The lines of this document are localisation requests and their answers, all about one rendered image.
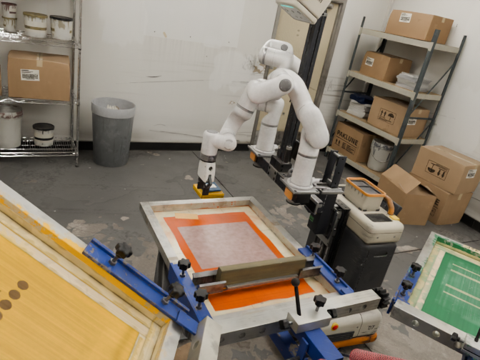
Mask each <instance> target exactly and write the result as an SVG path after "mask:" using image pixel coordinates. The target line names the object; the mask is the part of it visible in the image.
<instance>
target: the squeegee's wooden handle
mask: <svg viewBox="0 0 480 360"><path fill-rule="evenodd" d="M305 265H306V257H305V256H304V255H299V256H290V257H284V258H278V259H269V260H263V261H254V262H248V263H242V264H233V265H228V266H219V267H218V270H217V274H216V281H215V282H218V281H226V283H225V284H224V288H226V285H231V284H239V283H244V282H249V281H257V280H262V279H270V278H274V277H279V276H287V275H292V274H297V275H299V270H300V269H303V268H304V267H305Z"/></svg>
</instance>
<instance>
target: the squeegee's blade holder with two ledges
mask: <svg viewBox="0 0 480 360"><path fill-rule="evenodd" d="M294 277H296V278H298V277H299V276H298V275H297V274H292V275H287V276H279V277H274V278H270V279H262V280H257V281H249V282H244V283H239V284H231V285H226V289H227V290H229V289H237V288H242V287H247V286H254V285H259V284H267V283H271V282H276V281H283V280H288V279H293V278H294Z"/></svg>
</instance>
